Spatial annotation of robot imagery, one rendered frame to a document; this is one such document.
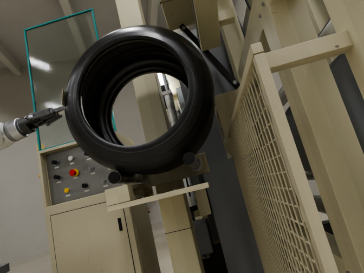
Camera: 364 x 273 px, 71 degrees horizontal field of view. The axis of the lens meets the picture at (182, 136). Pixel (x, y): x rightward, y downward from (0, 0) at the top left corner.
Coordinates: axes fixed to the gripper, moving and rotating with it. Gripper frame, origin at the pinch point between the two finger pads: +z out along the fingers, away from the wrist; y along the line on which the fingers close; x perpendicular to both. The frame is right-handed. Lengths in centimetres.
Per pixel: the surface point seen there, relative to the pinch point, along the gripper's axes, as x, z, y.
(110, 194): 42.7, 10.9, -9.4
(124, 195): 44.7, 15.5, -9.4
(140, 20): -46, 43, 28
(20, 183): -170, -516, 648
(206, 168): 45, 46, 25
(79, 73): -4.1, 15.4, -12.6
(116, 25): -514, -48, 607
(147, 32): -8.7, 45.1, -12.3
